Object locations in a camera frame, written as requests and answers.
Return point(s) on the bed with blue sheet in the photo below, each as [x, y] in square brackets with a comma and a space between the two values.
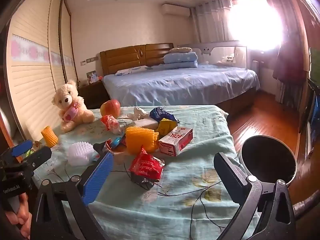
[180, 87]

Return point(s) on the dark red hanging coat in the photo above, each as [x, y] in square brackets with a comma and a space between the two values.
[290, 57]

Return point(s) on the white tissue packet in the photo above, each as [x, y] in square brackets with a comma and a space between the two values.
[146, 123]

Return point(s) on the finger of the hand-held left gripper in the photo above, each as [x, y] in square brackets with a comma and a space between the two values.
[22, 148]
[40, 156]

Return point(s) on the cream teddy bear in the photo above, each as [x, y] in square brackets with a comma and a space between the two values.
[70, 100]

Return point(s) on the blue red candy wrapper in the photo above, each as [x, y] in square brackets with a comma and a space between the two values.
[116, 142]

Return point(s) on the red apple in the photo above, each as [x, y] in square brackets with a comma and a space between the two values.
[111, 107]

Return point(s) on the red white carton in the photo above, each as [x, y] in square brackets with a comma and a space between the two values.
[175, 141]

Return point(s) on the grey dotted curtain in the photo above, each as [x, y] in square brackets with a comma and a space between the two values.
[210, 20]

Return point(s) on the small grey pillow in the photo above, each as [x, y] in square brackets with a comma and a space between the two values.
[180, 50]

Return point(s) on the round white trash can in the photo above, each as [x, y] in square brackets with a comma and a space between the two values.
[267, 160]

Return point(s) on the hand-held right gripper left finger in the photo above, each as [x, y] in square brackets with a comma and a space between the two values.
[98, 177]

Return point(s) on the wooden headboard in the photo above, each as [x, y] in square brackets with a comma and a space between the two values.
[125, 57]

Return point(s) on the red snack packet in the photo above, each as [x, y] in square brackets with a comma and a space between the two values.
[146, 166]

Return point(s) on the photo frame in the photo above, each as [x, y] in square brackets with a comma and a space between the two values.
[92, 77]

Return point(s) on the wall switch panel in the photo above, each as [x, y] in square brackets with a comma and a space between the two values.
[88, 60]

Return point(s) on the green box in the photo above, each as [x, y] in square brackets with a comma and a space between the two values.
[315, 62]

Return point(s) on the grey bed guard rail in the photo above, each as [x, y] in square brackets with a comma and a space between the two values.
[220, 52]

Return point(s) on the blue snack bag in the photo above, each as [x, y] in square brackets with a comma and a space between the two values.
[160, 113]

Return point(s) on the folded blue blanket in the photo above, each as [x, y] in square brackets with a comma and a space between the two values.
[180, 60]

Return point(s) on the red white snack wrapper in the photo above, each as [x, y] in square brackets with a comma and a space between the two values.
[110, 122]

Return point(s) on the white foam net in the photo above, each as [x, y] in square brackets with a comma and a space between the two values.
[80, 153]

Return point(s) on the yellow snack bag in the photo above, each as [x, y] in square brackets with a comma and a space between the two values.
[166, 127]

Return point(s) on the wooden nightstand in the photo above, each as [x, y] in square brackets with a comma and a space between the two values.
[93, 96]

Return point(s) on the white air conditioner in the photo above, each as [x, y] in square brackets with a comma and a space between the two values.
[176, 9]

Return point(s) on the flat printed pillow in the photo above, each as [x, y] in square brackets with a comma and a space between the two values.
[131, 70]

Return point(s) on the teal floral sheet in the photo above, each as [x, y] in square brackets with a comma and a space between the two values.
[187, 205]

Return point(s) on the crumpled white tissue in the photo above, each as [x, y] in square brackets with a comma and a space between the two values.
[137, 112]

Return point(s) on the black television cabinet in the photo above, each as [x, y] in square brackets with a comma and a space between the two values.
[313, 120]

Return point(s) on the large orange foam net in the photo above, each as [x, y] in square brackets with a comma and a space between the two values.
[138, 140]

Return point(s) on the small orange foam net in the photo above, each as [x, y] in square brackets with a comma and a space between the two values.
[49, 136]

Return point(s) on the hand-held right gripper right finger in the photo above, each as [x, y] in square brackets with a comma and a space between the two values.
[228, 177]

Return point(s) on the person's left hand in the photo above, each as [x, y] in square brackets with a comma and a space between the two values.
[18, 215]

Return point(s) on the cream sliding wardrobe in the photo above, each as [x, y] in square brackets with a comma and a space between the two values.
[32, 67]

